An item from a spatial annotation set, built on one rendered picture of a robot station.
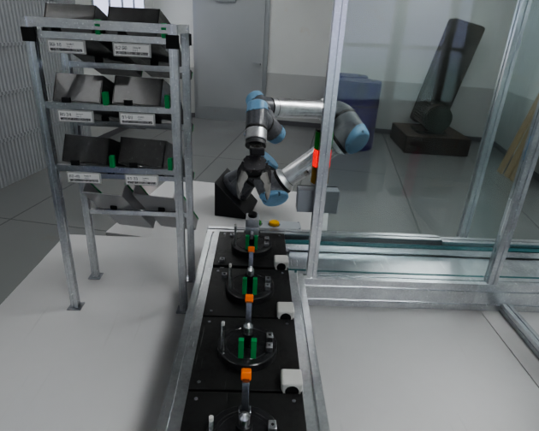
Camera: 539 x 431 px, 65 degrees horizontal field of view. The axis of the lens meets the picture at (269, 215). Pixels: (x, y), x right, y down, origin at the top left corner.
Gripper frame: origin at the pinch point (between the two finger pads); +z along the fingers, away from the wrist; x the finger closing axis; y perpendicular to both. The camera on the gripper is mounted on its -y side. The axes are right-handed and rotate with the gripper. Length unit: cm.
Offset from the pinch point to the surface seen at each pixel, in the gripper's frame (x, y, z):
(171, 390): 15, -32, 56
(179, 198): 20.0, -19.9, 8.9
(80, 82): 45, -33, -16
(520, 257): -102, 23, 12
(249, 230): 0.7, 5.4, 10.2
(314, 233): -18.5, -8.8, 14.1
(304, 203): -15.0, -11.9, 5.7
